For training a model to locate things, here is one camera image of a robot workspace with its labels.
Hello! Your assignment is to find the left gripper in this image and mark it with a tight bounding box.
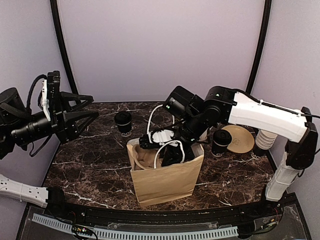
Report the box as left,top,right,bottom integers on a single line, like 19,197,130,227
10,90,101,147

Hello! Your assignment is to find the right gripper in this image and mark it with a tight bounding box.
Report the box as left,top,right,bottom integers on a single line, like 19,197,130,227
159,110,208,167

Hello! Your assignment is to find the brown pulp cup carrier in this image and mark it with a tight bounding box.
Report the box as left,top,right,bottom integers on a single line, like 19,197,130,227
132,144,157,171

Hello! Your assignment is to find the brown paper bag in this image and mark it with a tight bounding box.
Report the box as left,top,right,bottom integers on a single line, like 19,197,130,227
126,138,205,207

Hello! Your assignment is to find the single black lid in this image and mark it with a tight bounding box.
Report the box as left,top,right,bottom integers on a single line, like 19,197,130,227
114,111,132,126
212,129,233,148

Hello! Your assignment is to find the stack of paper cups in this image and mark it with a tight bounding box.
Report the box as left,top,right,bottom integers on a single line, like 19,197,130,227
251,129,278,159

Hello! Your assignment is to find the black paper coffee cup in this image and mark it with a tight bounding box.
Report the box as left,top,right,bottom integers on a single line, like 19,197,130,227
117,122,132,137

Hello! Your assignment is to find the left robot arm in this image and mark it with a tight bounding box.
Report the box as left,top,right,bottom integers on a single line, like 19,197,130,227
0,70,99,159

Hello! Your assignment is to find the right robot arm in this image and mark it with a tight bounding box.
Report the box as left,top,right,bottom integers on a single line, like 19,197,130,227
163,85,319,217

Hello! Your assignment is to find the beige plate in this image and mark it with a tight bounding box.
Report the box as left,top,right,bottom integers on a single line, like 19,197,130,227
222,125,255,154

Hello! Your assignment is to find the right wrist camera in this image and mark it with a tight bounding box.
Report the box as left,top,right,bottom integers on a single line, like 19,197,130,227
138,129,175,150

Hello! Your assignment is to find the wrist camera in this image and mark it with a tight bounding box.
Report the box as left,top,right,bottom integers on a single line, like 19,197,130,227
138,129,175,150
26,74,51,122

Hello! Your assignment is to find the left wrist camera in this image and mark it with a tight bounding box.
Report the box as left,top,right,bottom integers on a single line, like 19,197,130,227
26,74,51,122

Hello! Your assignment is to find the left black frame post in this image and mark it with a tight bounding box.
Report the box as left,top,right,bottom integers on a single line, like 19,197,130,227
49,0,79,94

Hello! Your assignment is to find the black frame post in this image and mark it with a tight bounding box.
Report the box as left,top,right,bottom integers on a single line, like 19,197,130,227
49,0,79,94
245,0,272,94

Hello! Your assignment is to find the right black frame post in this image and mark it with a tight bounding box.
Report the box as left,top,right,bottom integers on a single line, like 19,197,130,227
245,0,272,94

